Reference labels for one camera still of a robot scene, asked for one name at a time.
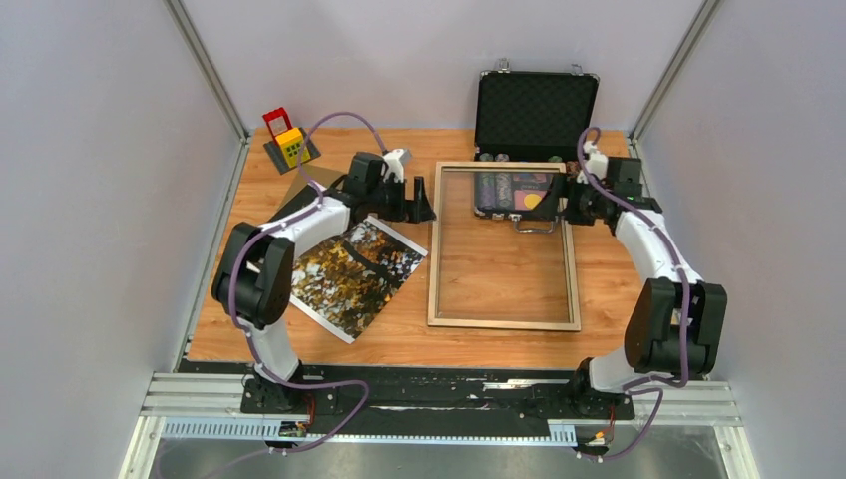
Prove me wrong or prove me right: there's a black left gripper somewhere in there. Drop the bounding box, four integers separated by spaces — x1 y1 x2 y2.
365 175 435 224

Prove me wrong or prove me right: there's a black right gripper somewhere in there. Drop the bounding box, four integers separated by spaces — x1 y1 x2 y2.
531 172 610 227

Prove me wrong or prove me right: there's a wooden picture frame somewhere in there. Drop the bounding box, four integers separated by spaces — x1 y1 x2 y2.
426 161 583 333

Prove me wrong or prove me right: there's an autumn leaves photo print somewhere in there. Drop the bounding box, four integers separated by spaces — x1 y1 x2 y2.
290 217 428 344

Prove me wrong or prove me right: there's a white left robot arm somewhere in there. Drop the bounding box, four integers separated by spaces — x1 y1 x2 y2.
211 149 436 413

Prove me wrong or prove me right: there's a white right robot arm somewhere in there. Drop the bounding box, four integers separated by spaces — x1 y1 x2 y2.
536 155 727 417

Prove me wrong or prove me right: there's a black poker chip case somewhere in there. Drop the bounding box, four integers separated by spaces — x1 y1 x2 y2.
473 59 600 233

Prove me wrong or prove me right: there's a brown backing board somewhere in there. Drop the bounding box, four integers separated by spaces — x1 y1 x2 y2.
277 165 344 217

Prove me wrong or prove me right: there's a yellow red toy block house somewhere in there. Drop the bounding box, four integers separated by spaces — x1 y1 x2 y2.
262 107 321 175

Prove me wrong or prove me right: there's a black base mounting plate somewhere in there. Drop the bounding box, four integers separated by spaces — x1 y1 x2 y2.
240 364 635 437

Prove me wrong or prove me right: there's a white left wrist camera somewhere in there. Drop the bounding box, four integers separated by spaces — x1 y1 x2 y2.
382 148 412 183

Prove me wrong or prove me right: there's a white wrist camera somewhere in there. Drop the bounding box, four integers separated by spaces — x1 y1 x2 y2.
382 148 412 183
582 141 609 180

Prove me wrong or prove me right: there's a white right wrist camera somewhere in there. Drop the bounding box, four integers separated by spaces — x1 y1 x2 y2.
582 141 609 180

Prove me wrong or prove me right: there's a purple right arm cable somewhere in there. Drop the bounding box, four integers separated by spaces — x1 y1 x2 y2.
573 127 692 462

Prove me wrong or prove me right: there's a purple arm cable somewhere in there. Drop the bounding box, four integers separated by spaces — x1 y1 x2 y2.
227 111 391 457
573 127 692 462

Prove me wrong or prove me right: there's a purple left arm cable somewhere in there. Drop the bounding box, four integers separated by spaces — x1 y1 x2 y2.
227 111 391 457

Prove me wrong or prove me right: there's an aluminium front rail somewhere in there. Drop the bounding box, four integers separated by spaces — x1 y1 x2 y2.
120 363 758 478

